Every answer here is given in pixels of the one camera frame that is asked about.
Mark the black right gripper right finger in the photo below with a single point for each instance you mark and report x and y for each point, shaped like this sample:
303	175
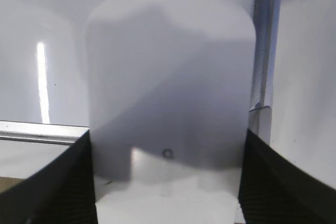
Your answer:
272	190

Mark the whiteboard with grey frame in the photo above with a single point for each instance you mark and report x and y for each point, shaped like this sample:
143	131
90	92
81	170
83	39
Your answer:
44	69

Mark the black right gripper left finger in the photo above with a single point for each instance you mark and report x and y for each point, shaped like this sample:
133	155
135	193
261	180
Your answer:
62	192

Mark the white whiteboard eraser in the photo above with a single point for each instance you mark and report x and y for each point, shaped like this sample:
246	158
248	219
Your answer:
169	96

